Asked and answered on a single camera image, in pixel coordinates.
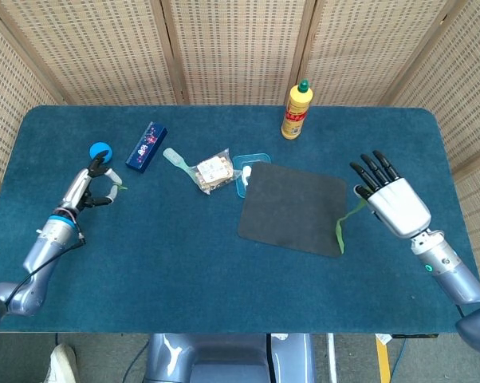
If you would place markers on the grey robot torso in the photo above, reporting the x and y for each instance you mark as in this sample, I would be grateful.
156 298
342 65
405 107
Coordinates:
224 359

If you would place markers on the wrapped sandwich packet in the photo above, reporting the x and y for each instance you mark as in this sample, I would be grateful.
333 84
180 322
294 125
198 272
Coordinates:
214 171

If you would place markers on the dark blue printed box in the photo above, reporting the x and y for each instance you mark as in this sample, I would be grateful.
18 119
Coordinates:
146 147

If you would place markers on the blue rubber ball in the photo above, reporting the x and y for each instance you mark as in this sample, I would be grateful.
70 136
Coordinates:
98 148

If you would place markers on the white shoe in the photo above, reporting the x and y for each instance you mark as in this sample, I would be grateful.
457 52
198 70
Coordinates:
62 363

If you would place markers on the small white plastic piece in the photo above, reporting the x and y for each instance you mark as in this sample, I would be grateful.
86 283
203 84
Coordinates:
247 175

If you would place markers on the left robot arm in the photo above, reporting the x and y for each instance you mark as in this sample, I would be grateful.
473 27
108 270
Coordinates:
44 247

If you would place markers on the dark grey mat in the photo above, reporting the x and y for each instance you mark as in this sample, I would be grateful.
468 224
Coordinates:
292 207

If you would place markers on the transparent blue container lid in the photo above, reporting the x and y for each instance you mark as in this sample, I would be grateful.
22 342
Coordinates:
240 161

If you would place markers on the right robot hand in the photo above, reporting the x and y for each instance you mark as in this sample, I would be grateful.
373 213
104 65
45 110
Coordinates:
399 207

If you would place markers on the blue table cloth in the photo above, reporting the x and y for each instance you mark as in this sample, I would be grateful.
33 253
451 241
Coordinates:
164 259

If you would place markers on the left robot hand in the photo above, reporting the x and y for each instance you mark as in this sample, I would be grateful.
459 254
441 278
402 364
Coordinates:
78 189

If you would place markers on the light green brush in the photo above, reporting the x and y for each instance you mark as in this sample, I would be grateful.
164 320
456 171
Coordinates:
171 155

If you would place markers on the yellow bottle with green cap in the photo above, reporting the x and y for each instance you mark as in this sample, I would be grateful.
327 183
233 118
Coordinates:
296 115

